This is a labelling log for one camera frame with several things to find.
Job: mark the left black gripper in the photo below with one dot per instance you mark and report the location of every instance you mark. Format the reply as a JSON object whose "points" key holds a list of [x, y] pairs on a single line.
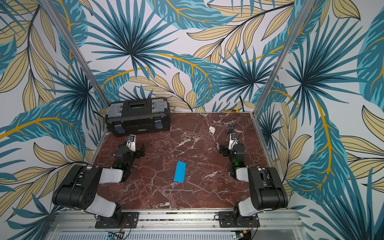
{"points": [[137, 151]]}

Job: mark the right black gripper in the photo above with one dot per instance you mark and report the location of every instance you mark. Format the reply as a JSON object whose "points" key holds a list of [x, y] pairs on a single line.
{"points": [[225, 150]]}

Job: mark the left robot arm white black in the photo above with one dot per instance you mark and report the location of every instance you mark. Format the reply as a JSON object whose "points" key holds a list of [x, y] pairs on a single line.
{"points": [[79, 189]]}

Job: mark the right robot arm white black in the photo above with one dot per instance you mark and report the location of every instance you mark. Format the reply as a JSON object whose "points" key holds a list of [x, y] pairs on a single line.
{"points": [[267, 192]]}

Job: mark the white plastic pipe fitting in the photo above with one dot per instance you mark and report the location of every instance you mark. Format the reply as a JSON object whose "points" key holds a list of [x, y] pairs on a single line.
{"points": [[212, 130]]}

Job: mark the black grey toolbox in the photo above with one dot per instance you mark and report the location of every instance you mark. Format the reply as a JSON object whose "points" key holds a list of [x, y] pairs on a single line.
{"points": [[138, 117]]}

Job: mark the yellow utility knife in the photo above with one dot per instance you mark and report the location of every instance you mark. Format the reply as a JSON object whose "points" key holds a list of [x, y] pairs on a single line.
{"points": [[230, 111]]}

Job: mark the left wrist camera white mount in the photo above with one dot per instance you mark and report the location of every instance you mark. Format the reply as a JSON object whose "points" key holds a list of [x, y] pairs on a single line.
{"points": [[131, 142]]}

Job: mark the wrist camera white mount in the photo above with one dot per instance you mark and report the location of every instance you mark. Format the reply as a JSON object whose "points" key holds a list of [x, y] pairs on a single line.
{"points": [[131, 142], [234, 139]]}

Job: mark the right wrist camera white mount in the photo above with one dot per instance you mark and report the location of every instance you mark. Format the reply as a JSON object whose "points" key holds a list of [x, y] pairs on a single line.
{"points": [[234, 139]]}

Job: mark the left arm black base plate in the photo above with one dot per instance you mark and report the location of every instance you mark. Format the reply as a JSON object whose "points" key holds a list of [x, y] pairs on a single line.
{"points": [[118, 221]]}

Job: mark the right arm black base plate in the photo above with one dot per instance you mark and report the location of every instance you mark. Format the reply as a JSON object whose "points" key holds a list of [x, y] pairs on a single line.
{"points": [[229, 219]]}

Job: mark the green circuit board with wires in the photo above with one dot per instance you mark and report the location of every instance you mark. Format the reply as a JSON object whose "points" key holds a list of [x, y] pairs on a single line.
{"points": [[115, 236]]}

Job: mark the aluminium front rail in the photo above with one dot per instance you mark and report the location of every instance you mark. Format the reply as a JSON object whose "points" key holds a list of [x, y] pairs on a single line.
{"points": [[182, 224]]}

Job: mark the left aluminium corner post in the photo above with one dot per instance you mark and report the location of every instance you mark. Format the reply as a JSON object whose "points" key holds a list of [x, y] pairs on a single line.
{"points": [[64, 25]]}

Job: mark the aluminium corner post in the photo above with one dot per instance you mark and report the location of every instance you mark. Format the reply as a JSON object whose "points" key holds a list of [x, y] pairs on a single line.
{"points": [[299, 21], [64, 25]]}

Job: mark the right aluminium corner post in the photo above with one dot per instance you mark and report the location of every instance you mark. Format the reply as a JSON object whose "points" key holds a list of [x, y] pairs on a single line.
{"points": [[299, 21]]}

